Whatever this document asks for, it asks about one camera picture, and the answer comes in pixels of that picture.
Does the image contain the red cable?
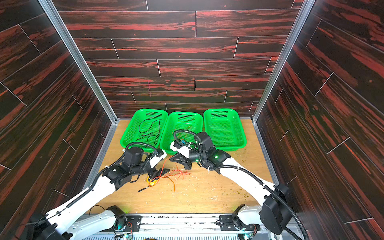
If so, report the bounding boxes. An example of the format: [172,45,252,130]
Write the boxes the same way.
[149,154,191,192]

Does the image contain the black cable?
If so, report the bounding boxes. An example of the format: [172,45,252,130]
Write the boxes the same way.
[137,118,161,145]

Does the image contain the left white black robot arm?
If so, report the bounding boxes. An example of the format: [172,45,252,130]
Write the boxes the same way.
[22,142,167,240]

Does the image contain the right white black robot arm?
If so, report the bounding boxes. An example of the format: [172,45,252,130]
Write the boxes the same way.
[170,130,309,240]

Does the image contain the yellow tape measure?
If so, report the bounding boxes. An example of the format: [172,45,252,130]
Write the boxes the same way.
[138,177,159,193]

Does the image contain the middle green plastic basket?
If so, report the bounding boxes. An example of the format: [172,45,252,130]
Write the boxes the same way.
[159,112,204,156]

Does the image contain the green plastic basket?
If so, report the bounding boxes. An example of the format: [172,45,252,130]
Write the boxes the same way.
[159,112,204,156]
[120,109,168,148]
[203,109,247,152]

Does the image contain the left green plastic basket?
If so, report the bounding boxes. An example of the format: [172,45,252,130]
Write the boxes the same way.
[120,109,168,148]

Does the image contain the right green plastic basket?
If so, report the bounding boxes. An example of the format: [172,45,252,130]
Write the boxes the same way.
[203,109,247,152]

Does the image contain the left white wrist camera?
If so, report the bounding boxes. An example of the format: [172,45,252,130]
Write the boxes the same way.
[149,149,167,168]

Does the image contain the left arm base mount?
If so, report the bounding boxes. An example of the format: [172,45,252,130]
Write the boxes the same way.
[102,215,142,234]

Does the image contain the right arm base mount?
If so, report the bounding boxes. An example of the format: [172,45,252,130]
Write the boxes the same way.
[215,215,261,232]

